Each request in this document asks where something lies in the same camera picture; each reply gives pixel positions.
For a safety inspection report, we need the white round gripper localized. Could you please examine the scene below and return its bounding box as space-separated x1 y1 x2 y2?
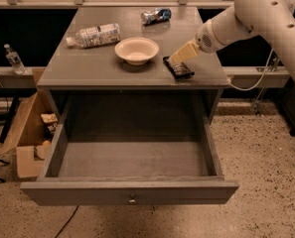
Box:
169 6 253 64

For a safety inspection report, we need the black rxbar chocolate wrapper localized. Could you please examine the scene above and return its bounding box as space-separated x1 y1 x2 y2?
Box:
163 57 195 79

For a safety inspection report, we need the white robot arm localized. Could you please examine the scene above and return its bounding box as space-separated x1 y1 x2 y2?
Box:
169 0 295 81

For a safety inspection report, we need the grey cabinet with counter top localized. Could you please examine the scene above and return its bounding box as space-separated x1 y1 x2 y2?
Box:
38 7 227 118

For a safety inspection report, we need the grey open top drawer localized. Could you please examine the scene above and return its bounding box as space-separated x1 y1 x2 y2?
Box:
21 94 238 205

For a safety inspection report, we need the small metal drawer knob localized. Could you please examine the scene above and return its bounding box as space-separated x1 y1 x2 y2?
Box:
128 194 137 205

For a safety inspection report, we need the crushed silver blue can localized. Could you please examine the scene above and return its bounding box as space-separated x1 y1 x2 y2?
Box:
141 8 172 26

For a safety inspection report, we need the white bowl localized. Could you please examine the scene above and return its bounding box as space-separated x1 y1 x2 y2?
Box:
114 37 159 65

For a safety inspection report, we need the lying clear plastic bottle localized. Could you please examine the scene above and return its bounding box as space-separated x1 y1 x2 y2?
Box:
66 23 120 49

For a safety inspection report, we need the snack packet in box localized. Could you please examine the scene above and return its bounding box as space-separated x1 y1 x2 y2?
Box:
41 113 59 135

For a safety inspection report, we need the standing small water bottle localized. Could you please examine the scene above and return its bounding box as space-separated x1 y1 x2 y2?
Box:
4 44 25 74

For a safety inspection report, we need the open cardboard box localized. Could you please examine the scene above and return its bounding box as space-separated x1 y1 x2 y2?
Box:
0 67 61 179

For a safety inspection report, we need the white cable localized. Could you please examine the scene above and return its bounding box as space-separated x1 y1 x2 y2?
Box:
228 0 295 92

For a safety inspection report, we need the black floor cable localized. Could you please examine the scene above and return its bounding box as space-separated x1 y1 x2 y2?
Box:
54 205 79 238

